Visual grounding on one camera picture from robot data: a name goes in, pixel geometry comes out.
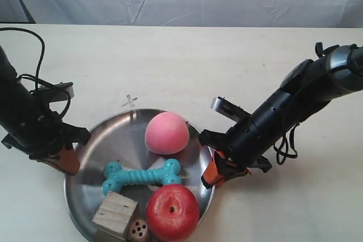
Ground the red apple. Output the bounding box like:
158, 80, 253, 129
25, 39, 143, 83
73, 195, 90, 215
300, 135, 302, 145
146, 184, 200, 241

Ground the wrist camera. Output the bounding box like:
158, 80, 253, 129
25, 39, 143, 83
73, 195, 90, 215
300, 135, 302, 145
38, 82, 74, 103
210, 96, 251, 123

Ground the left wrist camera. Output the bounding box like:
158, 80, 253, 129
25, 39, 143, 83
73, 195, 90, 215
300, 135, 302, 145
38, 82, 74, 103

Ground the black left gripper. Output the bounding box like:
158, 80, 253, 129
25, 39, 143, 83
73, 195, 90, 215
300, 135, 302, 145
1, 88, 90, 175

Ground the wooden die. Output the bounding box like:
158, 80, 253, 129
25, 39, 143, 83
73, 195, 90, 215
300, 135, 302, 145
128, 218, 149, 242

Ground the round steel plate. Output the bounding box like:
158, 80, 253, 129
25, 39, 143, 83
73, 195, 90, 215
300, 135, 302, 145
64, 109, 214, 241

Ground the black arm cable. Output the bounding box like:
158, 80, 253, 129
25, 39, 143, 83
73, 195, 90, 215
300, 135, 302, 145
273, 42, 363, 166
0, 27, 73, 118

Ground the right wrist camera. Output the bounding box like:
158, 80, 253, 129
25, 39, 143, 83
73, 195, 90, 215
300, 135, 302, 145
210, 96, 251, 123

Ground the pink peach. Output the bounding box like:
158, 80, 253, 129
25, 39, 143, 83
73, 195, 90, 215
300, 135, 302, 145
145, 112, 189, 155

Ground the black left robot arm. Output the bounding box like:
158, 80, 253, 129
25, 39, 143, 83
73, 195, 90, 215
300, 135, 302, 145
1, 51, 91, 175

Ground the teal bone toy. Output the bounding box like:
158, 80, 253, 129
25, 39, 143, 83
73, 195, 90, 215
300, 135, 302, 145
102, 159, 182, 195

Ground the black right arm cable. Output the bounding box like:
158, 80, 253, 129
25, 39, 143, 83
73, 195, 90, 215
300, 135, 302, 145
273, 42, 363, 166

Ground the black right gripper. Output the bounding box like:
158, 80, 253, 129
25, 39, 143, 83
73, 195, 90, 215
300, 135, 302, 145
199, 89, 301, 189

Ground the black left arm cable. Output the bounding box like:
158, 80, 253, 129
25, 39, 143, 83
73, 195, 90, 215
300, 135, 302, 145
0, 27, 73, 118

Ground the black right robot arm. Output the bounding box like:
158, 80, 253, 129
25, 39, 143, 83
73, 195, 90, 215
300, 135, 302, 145
199, 43, 362, 188

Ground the wooden block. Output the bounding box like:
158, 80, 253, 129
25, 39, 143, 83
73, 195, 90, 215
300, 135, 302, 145
92, 192, 140, 240

